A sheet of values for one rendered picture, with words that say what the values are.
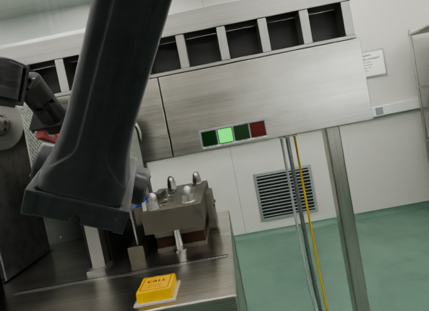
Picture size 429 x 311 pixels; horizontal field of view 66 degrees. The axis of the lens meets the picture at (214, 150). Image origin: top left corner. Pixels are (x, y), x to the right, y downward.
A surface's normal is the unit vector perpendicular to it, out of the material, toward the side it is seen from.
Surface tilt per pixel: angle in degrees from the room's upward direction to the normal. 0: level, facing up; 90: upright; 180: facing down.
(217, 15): 90
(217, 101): 90
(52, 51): 90
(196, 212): 90
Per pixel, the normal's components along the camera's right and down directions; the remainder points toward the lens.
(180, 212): -0.02, 0.06
